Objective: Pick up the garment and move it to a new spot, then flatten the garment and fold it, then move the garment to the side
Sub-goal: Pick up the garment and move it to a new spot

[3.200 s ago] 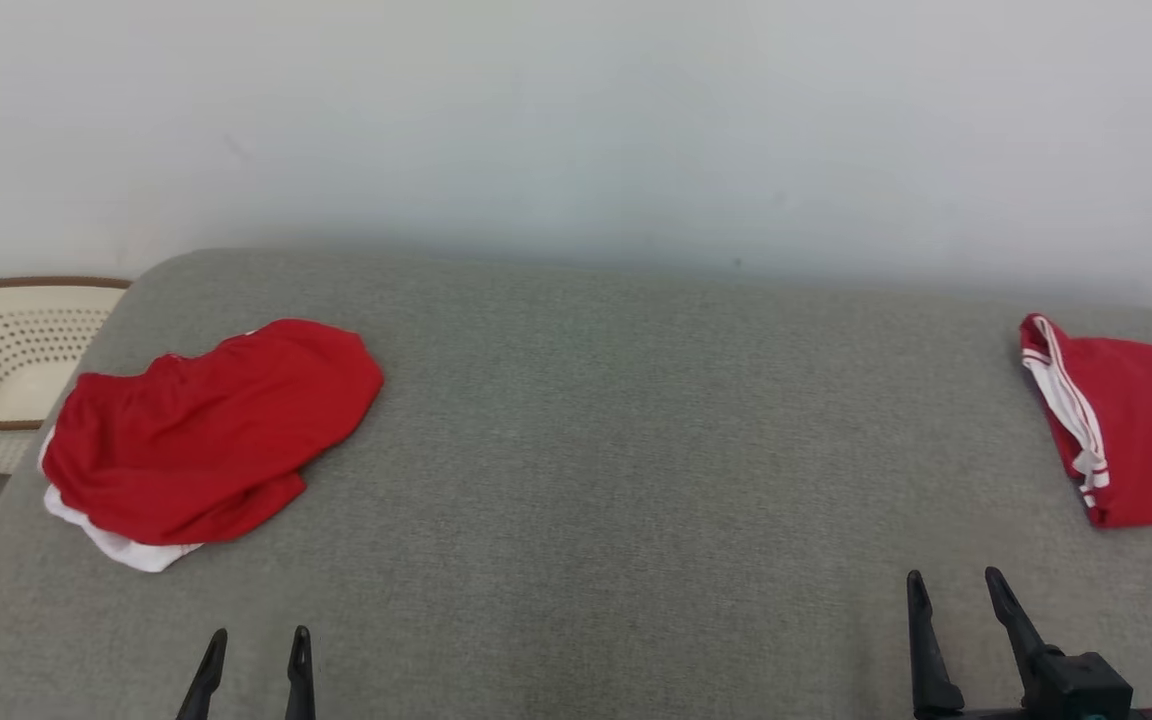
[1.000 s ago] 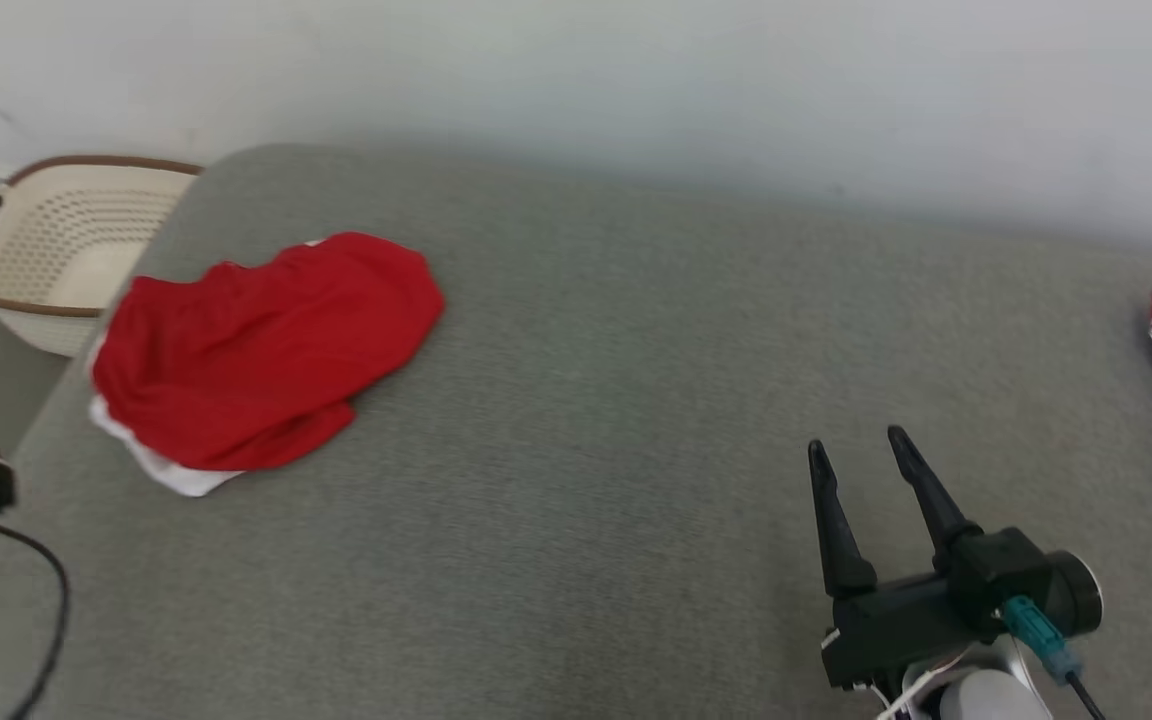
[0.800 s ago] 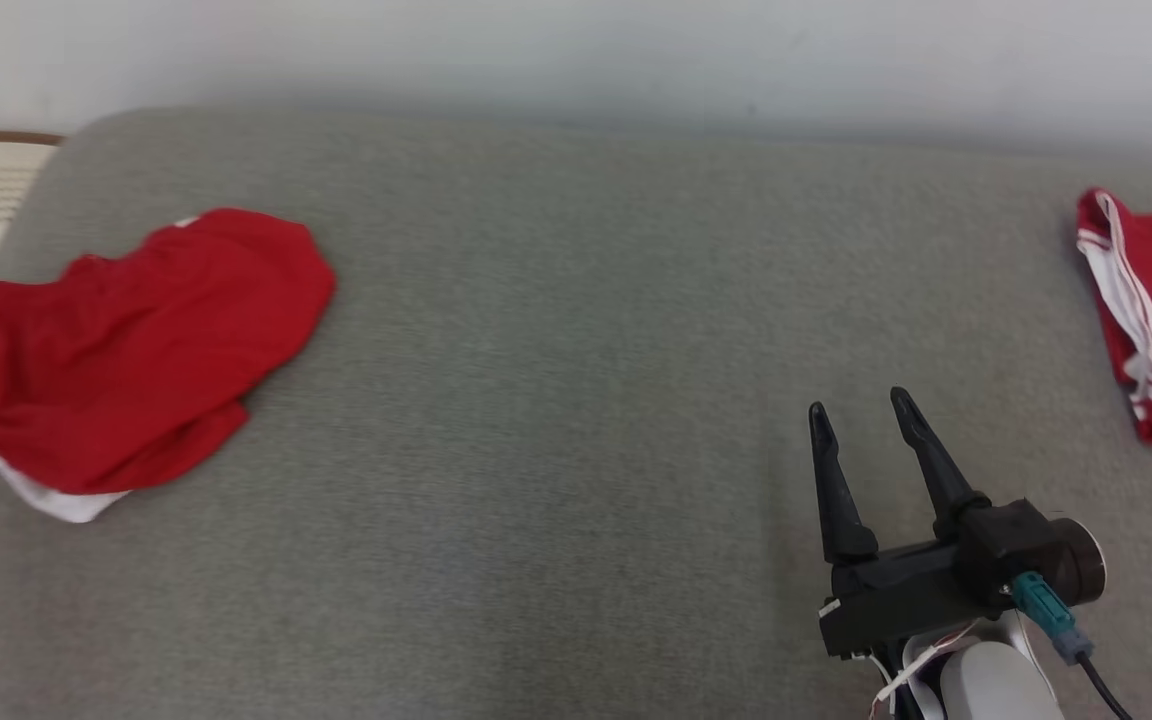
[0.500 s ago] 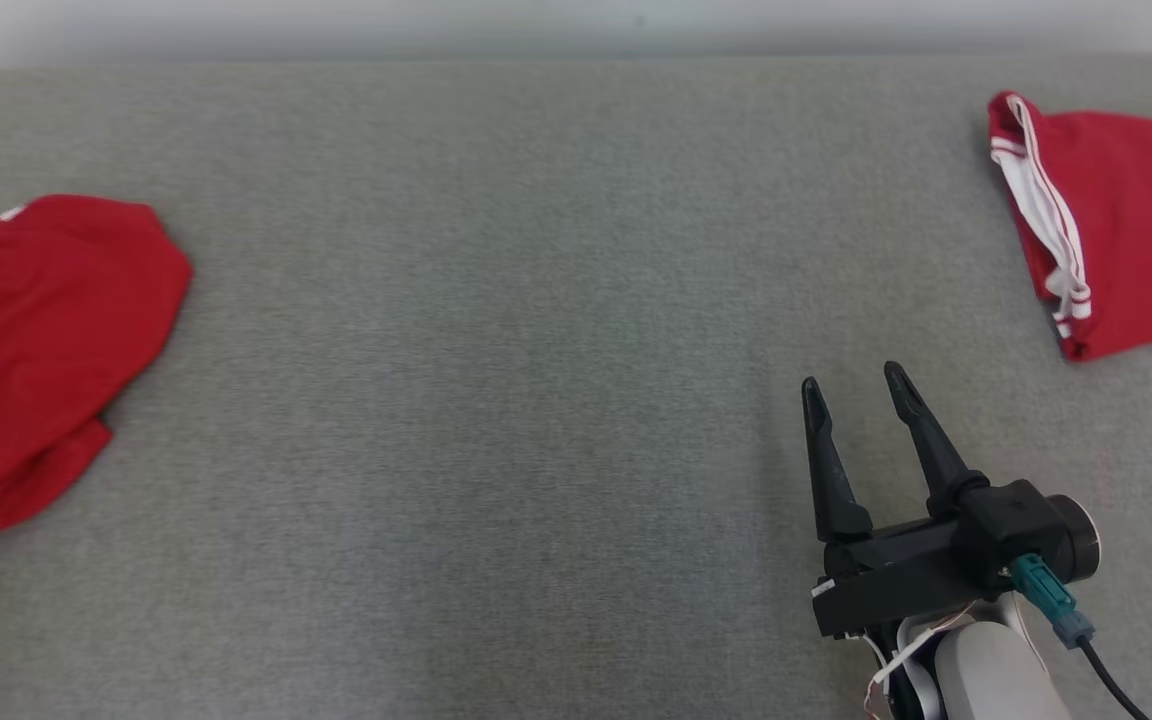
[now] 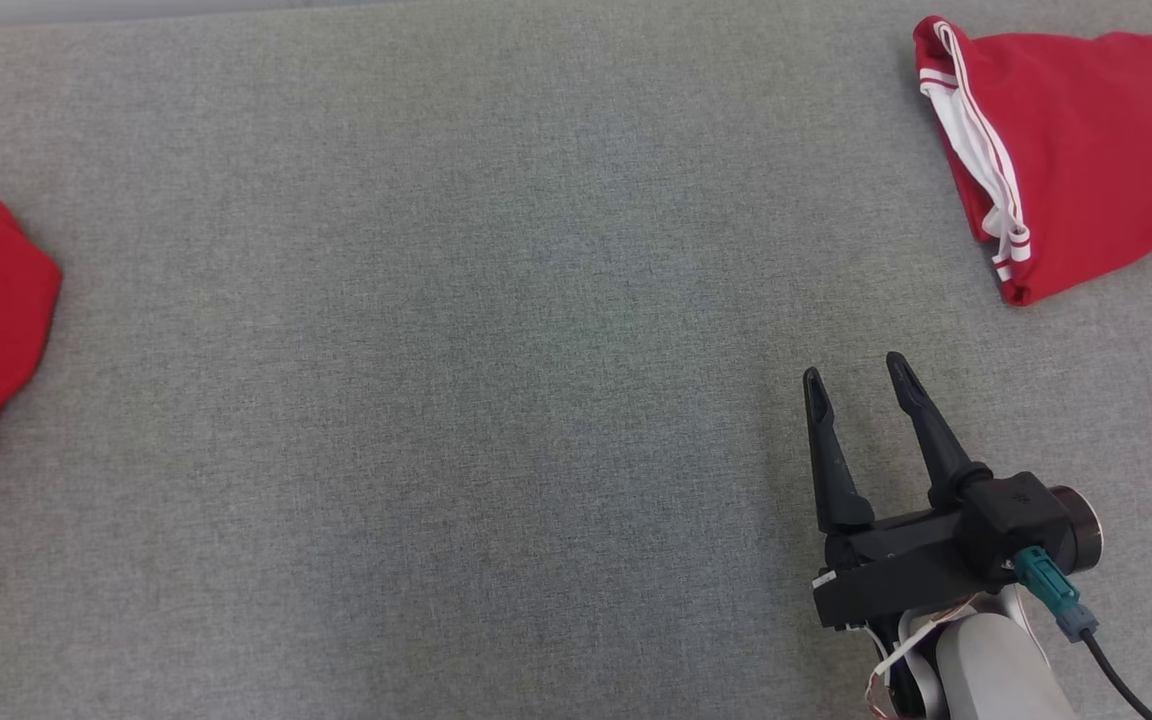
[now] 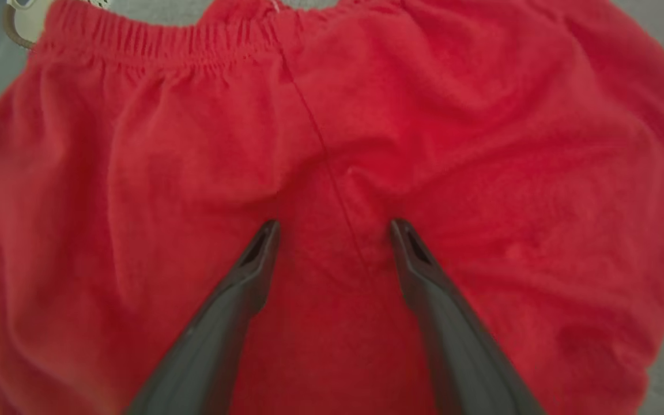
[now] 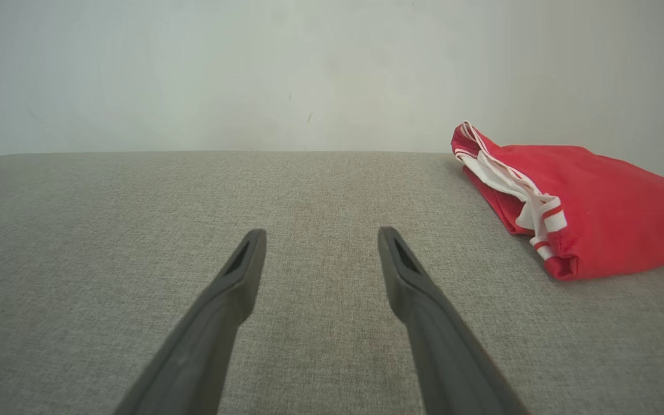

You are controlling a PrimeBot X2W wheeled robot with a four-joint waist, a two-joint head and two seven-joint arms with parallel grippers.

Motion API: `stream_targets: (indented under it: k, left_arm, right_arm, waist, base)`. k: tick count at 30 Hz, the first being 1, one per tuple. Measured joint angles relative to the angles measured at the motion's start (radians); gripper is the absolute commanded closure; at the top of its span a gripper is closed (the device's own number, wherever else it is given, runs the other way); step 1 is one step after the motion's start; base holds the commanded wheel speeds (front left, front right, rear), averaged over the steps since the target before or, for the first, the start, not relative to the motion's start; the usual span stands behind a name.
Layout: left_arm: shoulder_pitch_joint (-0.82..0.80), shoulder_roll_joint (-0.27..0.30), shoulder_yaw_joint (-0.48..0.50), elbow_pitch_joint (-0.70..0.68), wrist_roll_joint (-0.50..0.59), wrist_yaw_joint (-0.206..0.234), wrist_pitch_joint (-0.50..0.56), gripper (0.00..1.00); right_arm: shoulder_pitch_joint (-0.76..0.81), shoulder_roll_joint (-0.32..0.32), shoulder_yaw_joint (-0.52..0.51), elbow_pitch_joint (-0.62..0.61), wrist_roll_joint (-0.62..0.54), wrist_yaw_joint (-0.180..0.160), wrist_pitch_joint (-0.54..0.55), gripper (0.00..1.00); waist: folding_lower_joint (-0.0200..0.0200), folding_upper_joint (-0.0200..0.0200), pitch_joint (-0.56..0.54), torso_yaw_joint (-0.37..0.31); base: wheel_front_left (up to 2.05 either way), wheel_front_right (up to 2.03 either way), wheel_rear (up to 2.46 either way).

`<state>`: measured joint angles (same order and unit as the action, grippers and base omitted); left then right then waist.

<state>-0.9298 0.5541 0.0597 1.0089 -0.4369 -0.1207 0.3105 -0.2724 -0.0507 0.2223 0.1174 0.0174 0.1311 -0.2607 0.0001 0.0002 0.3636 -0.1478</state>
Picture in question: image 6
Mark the red shorts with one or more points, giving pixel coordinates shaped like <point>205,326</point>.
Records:
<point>332,115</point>

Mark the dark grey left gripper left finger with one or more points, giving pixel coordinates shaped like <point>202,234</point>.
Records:
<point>211,346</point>

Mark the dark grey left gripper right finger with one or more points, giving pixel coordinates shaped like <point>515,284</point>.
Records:
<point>464,351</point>

